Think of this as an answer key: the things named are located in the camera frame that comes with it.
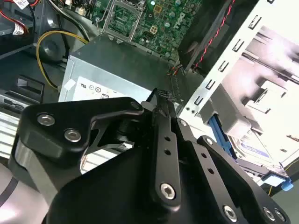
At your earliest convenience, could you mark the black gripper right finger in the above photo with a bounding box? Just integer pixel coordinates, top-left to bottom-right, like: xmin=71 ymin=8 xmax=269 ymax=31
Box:
xmin=167 ymin=100 xmax=292 ymax=224

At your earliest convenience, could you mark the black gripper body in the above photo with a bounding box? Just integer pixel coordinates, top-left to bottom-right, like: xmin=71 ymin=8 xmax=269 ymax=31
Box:
xmin=44 ymin=140 xmax=228 ymax=224

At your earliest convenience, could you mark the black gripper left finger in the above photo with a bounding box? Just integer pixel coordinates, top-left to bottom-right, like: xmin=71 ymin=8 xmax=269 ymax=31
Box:
xmin=8 ymin=88 xmax=183 ymax=208

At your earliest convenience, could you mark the hard disk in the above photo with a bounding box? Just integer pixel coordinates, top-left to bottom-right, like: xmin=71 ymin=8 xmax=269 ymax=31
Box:
xmin=207 ymin=114 xmax=294 ymax=191

